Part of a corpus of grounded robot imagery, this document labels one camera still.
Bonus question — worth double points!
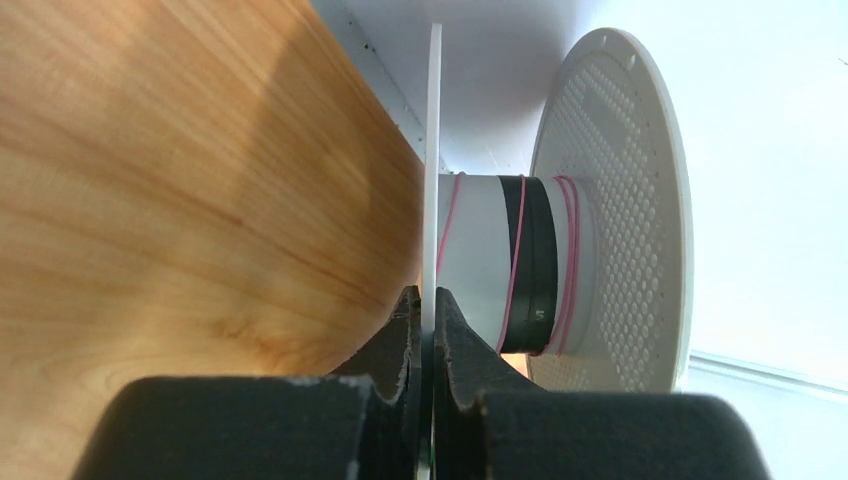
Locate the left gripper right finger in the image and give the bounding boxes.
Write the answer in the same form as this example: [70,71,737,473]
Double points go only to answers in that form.
[434,288,769,479]

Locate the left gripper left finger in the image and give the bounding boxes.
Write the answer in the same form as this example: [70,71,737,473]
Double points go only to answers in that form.
[73,287,420,479]

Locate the grey filament spool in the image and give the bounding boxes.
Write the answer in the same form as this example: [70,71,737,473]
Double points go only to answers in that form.
[421,23,695,395]

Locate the pink rubber band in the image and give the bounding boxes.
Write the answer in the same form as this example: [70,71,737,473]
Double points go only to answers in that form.
[435,173,595,355]

